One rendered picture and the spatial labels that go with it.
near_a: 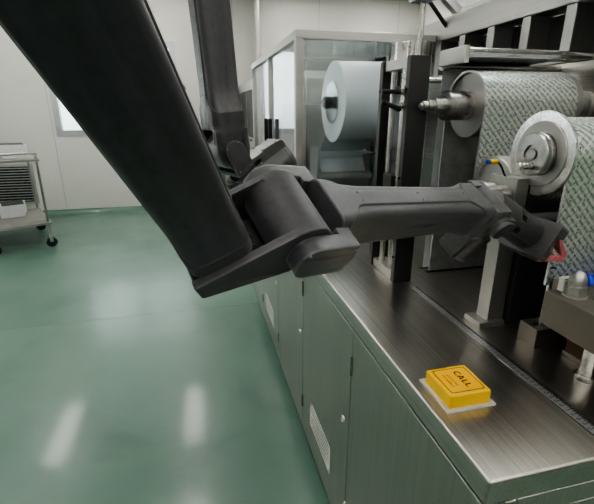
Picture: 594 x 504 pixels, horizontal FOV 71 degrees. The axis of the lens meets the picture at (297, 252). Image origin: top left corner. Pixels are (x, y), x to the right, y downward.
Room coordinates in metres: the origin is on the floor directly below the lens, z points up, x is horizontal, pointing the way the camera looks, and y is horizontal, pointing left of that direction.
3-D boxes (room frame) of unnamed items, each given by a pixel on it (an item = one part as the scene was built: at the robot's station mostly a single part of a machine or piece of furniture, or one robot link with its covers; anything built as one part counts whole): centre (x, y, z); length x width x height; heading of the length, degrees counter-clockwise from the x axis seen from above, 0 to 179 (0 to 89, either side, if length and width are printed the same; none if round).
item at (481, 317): (0.79, -0.39, 1.05); 0.06 x 0.05 x 0.31; 104
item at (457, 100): (1.00, -0.36, 1.33); 0.06 x 0.06 x 0.06; 14
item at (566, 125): (0.76, -0.44, 1.25); 0.15 x 0.01 x 0.15; 14
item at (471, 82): (1.04, -0.51, 1.33); 0.25 x 0.14 x 0.14; 104
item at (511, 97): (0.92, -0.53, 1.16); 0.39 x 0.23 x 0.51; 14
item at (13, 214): (4.24, 2.95, 0.51); 0.91 x 0.58 x 1.02; 38
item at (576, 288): (0.63, -0.46, 1.05); 0.04 x 0.04 x 0.04
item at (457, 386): (0.55, -0.25, 0.91); 0.07 x 0.07 x 0.02; 14
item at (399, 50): (1.49, -0.38, 1.50); 0.14 x 0.14 x 0.06
